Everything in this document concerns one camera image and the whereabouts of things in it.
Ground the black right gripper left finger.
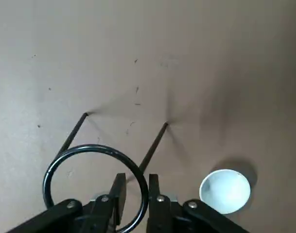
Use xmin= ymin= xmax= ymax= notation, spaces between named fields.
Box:
xmin=6 ymin=172 xmax=127 ymax=233

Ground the white porcelain crucible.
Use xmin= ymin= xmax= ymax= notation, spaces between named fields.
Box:
xmin=199 ymin=168 xmax=251 ymax=215

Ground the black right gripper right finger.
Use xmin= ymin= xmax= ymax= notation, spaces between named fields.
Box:
xmin=146 ymin=173 xmax=250 ymax=233

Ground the black metal tripod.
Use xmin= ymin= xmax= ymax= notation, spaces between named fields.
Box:
xmin=42 ymin=112 xmax=169 ymax=233

